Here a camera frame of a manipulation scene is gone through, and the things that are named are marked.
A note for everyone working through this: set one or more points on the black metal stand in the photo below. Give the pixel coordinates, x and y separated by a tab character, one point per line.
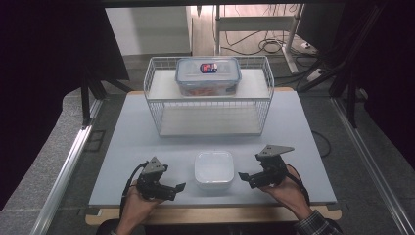
352	65
89	94

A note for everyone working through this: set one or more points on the white metal desk frame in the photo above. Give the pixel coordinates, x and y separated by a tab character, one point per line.
257	23

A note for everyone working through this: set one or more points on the aluminium rail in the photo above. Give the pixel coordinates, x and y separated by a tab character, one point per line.
372	166
62	182

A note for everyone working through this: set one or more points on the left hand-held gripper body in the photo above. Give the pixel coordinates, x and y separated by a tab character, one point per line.
151	179

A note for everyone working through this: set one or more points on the person's left hand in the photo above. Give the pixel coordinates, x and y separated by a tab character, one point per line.
140	209

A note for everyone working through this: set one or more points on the clear plastic container blue lid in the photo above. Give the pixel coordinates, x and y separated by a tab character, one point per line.
208	78

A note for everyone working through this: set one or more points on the white cabinet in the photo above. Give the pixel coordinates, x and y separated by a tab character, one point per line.
148	31

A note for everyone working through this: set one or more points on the white power strip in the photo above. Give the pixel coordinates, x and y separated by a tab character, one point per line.
314	75

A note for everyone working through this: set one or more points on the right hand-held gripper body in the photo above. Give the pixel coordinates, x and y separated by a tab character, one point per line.
272	166

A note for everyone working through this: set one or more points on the person's right hand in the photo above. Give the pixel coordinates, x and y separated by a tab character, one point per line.
290	192

